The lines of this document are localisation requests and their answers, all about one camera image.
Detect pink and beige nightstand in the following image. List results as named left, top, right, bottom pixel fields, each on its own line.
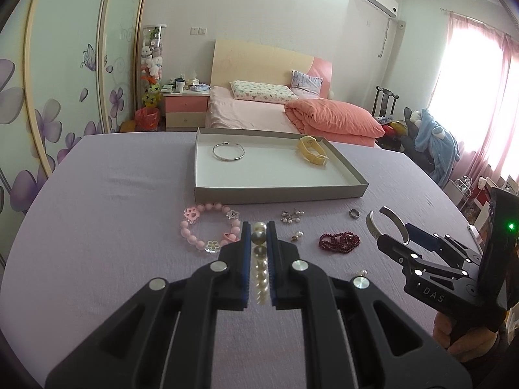
left=163, top=89, right=211, bottom=131

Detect dark wooden chair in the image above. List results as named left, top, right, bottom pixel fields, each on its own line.
left=372, top=86, right=400, bottom=118

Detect person's right hand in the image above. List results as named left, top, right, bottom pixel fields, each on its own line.
left=432, top=310, right=509, bottom=373

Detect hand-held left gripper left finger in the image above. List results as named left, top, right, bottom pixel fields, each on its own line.
left=44, top=221, right=252, bottom=389

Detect white pearl bracelet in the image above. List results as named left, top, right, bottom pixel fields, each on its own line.
left=250, top=221, right=269, bottom=306

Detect pink bed with headboard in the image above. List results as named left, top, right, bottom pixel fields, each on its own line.
left=205, top=40, right=386, bottom=148

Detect red and yellow plush toys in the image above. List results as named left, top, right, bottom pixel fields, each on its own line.
left=381, top=117, right=408, bottom=138

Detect grey cardboard box tray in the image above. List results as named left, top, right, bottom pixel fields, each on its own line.
left=194, top=127, right=369, bottom=204

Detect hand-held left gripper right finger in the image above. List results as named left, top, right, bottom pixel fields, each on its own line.
left=265, top=221, right=473, bottom=389

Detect dark red bead bracelet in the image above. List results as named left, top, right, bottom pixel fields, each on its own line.
left=319, top=231, right=361, bottom=254

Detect patterned white pillow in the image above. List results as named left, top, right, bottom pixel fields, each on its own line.
left=230, top=80, right=298, bottom=104

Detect clear tube of plush toys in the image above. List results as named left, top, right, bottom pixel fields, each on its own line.
left=139, top=24, right=168, bottom=110

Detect thin silver bangle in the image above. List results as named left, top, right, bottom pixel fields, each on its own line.
left=212, top=142, right=245, bottom=161

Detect red trash bin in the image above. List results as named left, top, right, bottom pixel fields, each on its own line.
left=135, top=107, right=160, bottom=132

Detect pink curtain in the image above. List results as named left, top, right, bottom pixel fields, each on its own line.
left=426, top=12, right=519, bottom=195

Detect purple tablecloth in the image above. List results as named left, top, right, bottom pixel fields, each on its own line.
left=0, top=131, right=519, bottom=389

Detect small floral pillow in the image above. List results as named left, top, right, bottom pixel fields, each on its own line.
left=290, top=70, right=324, bottom=98

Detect silver pearl earring cluster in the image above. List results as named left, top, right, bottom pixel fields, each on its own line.
left=280, top=208, right=305, bottom=225

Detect pink bead bracelet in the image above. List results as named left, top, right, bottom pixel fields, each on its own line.
left=181, top=203, right=243, bottom=255

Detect air conditioner pipe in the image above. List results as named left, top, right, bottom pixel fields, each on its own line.
left=379, top=18, right=392, bottom=59

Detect yellow wrist watch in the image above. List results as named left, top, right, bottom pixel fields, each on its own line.
left=297, top=135, right=330, bottom=167

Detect silver cuff bracelet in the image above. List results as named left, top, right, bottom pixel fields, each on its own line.
left=366, top=206, right=408, bottom=246

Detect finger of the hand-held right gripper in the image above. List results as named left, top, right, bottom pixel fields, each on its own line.
left=377, top=235, right=426, bottom=288
left=404, top=223, right=483, bottom=273

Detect floral sliding wardrobe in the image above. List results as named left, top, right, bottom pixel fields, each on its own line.
left=0, top=0, right=152, bottom=260

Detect folded pink duvet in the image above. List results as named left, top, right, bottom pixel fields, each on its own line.
left=284, top=98, right=386, bottom=147

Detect blue plush robe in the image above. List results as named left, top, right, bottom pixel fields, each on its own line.
left=414, top=109, right=461, bottom=183

